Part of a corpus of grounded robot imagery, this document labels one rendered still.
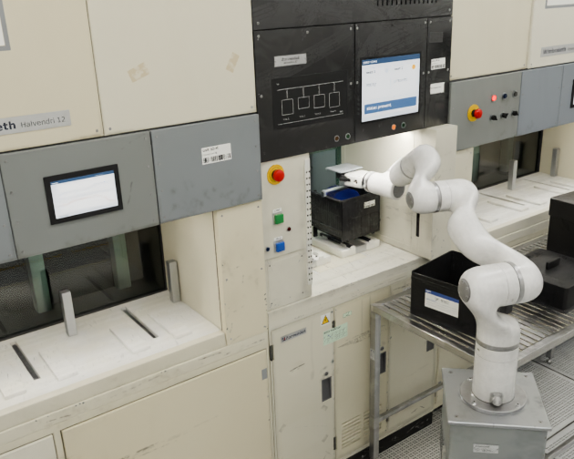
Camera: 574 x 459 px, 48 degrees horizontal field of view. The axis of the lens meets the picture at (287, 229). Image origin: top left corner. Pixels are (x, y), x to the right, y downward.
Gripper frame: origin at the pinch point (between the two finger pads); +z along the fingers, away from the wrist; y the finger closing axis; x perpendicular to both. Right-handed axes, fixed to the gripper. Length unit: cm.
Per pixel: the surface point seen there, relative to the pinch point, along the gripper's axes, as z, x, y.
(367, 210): -10.6, -14.4, 3.5
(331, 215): -4.0, -14.8, -10.5
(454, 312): -66, -36, -7
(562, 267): -72, -33, 49
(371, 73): -31, 44, -14
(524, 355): -92, -43, -2
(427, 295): -55, -33, -8
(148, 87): -30, 49, -96
